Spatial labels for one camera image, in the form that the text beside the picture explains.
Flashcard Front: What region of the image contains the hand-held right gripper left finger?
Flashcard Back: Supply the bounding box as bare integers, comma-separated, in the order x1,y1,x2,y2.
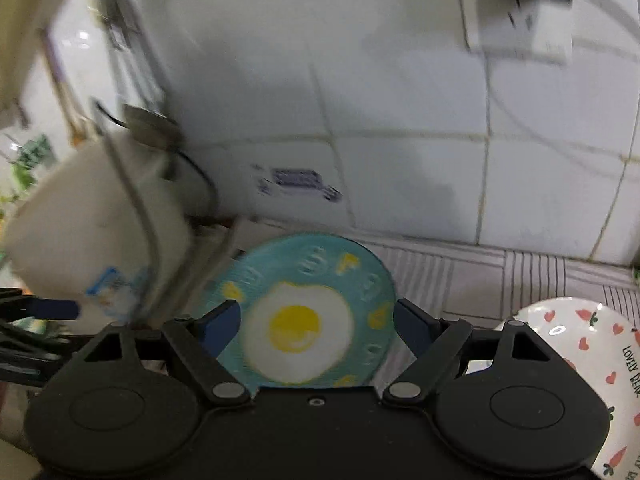
82,299,253,407

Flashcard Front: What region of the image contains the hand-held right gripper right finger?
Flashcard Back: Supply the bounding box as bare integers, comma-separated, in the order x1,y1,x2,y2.
382,298,552,406

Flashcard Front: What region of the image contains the black rice cooker cable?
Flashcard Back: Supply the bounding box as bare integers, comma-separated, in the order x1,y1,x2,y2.
167,147,221,223

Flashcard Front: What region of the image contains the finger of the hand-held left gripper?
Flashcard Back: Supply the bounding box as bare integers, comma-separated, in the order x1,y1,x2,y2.
0,321,76,387
0,287,79,322

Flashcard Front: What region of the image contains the white plate with heart print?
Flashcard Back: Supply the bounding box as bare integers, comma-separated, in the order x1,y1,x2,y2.
492,297,640,480

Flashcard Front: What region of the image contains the teal plate with egg print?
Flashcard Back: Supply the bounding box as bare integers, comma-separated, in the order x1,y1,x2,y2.
197,232,397,390

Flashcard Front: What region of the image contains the white wall socket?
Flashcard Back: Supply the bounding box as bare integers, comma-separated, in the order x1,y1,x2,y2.
452,0,576,66

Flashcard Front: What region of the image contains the hanging metal ladle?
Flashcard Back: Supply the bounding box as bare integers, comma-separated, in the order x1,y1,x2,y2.
95,0,183,148

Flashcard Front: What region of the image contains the white rice cooker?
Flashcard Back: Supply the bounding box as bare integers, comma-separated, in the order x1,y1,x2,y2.
4,132,193,313

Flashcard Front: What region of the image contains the striped white tablecloth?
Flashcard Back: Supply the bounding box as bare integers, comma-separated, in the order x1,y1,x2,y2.
190,217,640,376

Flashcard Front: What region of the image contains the blue printed wall sticker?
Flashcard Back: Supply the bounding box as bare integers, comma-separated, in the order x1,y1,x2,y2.
250,162,345,204

